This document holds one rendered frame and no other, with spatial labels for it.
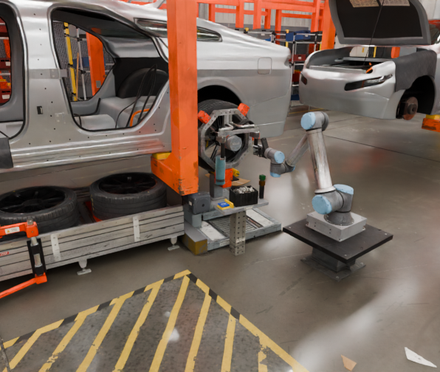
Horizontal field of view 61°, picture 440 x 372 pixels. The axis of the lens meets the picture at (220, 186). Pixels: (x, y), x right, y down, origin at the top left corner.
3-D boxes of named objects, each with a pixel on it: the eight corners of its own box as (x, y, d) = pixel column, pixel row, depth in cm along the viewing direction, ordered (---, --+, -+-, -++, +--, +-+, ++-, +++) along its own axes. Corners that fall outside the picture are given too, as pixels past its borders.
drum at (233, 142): (229, 145, 349) (230, 130, 344) (242, 150, 332) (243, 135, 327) (217, 147, 342) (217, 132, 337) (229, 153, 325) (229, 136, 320)
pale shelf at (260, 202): (256, 198, 324) (257, 194, 323) (268, 204, 310) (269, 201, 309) (213, 207, 304) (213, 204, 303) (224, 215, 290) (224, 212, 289)
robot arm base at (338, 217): (356, 219, 291) (357, 207, 287) (343, 226, 278) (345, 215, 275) (334, 212, 303) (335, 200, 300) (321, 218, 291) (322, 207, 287)
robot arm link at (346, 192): (354, 208, 286) (358, 187, 280) (341, 213, 276) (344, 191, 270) (338, 201, 297) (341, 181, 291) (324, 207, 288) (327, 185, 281)
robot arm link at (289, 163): (328, 106, 280) (285, 164, 328) (318, 108, 273) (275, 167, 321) (338, 116, 275) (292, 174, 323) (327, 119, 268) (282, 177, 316)
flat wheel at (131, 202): (139, 189, 382) (137, 167, 374) (181, 207, 340) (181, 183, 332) (77, 207, 337) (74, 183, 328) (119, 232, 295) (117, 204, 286)
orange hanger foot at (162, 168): (167, 169, 363) (165, 134, 351) (190, 186, 321) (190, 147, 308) (150, 172, 355) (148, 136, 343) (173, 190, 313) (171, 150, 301)
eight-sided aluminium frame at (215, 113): (247, 162, 366) (249, 106, 346) (251, 164, 360) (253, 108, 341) (197, 171, 340) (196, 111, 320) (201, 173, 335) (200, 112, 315)
